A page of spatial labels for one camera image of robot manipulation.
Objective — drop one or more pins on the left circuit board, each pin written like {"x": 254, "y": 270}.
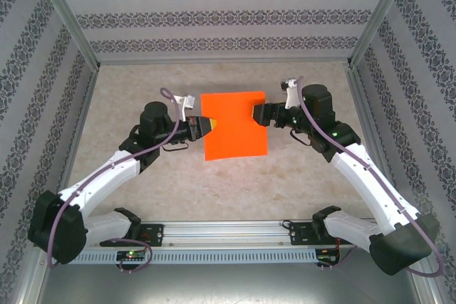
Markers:
{"x": 132, "y": 255}

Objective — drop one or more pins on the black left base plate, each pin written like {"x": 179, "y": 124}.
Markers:
{"x": 156, "y": 234}

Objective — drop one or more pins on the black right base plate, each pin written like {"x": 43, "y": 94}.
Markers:
{"x": 297, "y": 234}

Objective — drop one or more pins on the aluminium frame post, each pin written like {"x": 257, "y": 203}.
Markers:
{"x": 436, "y": 291}
{"x": 28, "y": 289}
{"x": 64, "y": 12}
{"x": 383, "y": 12}

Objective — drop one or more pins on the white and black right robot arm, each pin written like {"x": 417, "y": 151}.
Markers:
{"x": 352, "y": 183}

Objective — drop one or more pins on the right circuit board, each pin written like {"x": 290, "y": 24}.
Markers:
{"x": 326, "y": 256}

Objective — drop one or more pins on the aluminium table edge rail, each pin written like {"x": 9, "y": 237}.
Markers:
{"x": 368, "y": 119}
{"x": 76, "y": 140}

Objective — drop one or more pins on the grey metal tray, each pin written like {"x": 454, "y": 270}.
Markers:
{"x": 228, "y": 286}

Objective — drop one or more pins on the circuit board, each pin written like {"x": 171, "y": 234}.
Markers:
{"x": 132, "y": 255}
{"x": 326, "y": 256}

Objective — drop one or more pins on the aluminium mounting rail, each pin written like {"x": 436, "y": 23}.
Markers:
{"x": 228, "y": 233}

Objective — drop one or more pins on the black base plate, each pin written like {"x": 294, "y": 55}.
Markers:
{"x": 297, "y": 234}
{"x": 156, "y": 234}

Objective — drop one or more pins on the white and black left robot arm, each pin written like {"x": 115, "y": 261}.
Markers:
{"x": 117, "y": 176}

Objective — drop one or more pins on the aluminium frame beam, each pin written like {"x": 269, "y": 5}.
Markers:
{"x": 224, "y": 61}

